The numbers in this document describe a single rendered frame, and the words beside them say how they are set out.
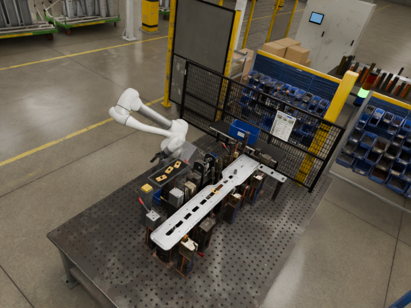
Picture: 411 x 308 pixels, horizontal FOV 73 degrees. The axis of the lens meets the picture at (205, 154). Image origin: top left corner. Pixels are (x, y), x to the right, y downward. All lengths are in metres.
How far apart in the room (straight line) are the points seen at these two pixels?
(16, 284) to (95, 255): 1.05
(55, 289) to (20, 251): 0.59
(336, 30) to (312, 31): 0.64
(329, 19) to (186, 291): 7.83
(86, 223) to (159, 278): 0.79
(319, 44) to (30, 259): 8.14
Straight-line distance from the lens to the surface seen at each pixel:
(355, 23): 8.71
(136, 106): 2.61
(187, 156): 2.96
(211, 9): 4.56
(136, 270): 2.33
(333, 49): 8.89
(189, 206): 2.32
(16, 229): 3.67
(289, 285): 3.37
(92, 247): 2.47
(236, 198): 2.42
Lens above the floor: 2.74
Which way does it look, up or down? 38 degrees down
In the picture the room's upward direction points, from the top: 11 degrees clockwise
